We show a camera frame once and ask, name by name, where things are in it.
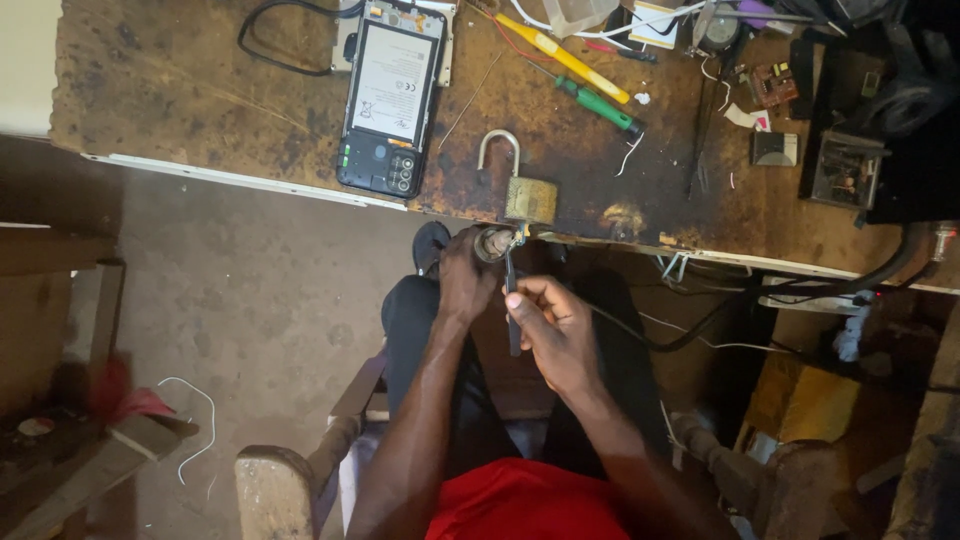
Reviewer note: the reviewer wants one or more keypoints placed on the person's right hand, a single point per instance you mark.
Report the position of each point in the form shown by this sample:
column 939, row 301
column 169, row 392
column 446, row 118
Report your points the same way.
column 559, row 337

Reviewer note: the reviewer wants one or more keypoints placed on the person's left hand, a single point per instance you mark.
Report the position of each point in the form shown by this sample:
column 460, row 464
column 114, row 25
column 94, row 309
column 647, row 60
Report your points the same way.
column 463, row 277

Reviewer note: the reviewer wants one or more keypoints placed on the person's left fingers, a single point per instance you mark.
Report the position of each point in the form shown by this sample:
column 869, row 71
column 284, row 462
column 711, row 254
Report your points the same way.
column 471, row 238

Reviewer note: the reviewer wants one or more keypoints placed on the metal lock cylinder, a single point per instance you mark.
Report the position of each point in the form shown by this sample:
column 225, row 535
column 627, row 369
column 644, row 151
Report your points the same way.
column 493, row 244

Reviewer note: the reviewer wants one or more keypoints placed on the dark metal hand tool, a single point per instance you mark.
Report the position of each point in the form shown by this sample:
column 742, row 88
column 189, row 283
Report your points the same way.
column 512, row 281

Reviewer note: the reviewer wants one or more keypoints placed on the black shoe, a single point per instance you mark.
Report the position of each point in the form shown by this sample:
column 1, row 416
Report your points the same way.
column 429, row 247

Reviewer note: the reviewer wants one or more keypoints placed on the brass padlock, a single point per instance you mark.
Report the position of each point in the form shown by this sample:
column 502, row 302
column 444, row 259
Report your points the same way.
column 529, row 193

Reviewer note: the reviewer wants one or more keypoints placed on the opened black smartphone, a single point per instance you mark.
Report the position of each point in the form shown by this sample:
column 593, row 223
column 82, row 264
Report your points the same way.
column 390, row 97

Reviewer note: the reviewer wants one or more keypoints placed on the small red black screwdriver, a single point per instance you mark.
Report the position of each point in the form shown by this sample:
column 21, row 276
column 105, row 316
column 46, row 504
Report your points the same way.
column 624, row 52

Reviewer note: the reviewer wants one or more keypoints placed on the clear plastic bag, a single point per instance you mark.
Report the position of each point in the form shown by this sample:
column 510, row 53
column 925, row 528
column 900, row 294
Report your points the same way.
column 577, row 15

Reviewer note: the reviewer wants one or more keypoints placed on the black tweezers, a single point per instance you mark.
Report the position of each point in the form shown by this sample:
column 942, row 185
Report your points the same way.
column 700, row 142

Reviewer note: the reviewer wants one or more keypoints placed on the red shirt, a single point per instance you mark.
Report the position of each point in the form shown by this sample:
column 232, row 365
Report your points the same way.
column 525, row 501

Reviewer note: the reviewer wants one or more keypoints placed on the white card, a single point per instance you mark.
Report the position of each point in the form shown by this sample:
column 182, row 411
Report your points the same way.
column 654, row 31

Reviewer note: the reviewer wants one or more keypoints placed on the wooden stool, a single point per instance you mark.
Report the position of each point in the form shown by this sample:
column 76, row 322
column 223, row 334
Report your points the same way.
column 281, row 487

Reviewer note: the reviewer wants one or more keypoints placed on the small grey box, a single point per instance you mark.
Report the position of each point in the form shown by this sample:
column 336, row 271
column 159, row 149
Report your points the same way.
column 775, row 148

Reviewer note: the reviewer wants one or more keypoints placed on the round grey meter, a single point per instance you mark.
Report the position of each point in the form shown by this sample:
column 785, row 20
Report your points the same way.
column 720, row 31

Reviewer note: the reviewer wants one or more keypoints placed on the brown circuit board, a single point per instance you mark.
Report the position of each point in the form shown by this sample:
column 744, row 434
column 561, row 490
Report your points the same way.
column 772, row 84

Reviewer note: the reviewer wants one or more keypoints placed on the white power strip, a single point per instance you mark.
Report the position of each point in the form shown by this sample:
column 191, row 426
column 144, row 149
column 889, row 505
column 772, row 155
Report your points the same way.
column 810, row 296

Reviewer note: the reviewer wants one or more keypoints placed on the yellow box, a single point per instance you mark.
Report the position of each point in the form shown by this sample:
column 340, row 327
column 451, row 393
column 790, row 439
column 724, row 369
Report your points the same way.
column 799, row 399

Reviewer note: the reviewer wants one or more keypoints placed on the open black electronics box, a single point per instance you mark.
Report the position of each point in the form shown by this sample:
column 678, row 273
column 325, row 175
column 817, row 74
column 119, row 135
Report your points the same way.
column 844, row 171

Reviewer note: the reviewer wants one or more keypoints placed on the red cloth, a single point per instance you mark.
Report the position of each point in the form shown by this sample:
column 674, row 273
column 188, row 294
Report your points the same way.
column 120, row 397

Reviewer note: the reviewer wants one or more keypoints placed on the white rag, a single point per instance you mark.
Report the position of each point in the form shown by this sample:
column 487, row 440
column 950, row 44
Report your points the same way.
column 851, row 334

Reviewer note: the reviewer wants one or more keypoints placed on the wooden bench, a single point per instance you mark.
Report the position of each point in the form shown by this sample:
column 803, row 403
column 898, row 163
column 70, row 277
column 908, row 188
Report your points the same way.
column 60, row 375

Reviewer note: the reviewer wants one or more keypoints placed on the silver phone frame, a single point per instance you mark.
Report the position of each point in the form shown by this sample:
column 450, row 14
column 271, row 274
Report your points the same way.
column 450, row 41

